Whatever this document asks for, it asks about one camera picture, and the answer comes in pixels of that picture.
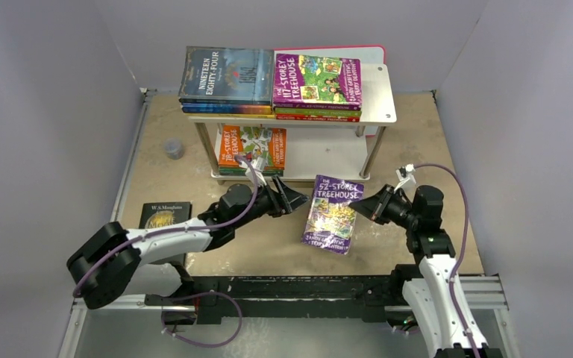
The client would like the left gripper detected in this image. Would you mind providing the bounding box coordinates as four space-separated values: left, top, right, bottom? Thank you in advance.
232 175 310 230

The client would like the dark green Treehouse book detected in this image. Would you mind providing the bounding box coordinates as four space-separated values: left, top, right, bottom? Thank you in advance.
218 167 284 177

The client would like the purple Treehouse book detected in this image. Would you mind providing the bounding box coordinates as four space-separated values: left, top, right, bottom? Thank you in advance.
301 175 364 255

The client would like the orange Treehouse book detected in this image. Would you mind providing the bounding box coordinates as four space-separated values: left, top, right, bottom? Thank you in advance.
217 125 287 171

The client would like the yellow book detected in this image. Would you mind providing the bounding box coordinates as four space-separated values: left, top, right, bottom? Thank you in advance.
185 113 276 119

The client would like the black Moon Sixpence book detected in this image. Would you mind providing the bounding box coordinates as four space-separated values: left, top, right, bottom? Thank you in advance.
138 201 192 268

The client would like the Nineteen Eighty-Four blue book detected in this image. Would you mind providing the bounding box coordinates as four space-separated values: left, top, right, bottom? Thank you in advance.
178 46 275 106

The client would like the Jane Eyre book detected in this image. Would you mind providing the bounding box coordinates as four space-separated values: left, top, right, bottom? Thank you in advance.
181 103 273 116

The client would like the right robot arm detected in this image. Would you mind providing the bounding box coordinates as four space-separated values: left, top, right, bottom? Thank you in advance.
349 185 503 357

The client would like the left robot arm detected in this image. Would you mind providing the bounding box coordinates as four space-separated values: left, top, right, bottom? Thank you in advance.
66 176 310 310

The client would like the white two-tier metal shelf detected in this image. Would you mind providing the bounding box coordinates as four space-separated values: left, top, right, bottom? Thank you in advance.
187 63 397 185

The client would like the small clear plastic cup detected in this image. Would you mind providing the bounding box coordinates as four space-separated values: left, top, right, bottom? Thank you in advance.
162 138 184 160

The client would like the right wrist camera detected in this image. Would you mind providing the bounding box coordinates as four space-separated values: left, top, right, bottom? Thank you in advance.
394 164 416 192

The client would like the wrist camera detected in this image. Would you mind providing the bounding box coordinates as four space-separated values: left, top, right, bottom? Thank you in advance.
394 164 416 192
237 156 267 186

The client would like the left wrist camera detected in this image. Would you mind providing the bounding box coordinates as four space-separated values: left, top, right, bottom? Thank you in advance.
237 156 267 186

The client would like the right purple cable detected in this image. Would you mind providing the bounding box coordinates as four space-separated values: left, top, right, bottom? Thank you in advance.
412 163 483 358

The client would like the black aluminium base frame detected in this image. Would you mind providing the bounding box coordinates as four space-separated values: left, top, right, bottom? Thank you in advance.
74 274 507 327

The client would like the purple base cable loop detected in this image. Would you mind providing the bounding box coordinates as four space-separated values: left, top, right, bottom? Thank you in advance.
161 290 244 349

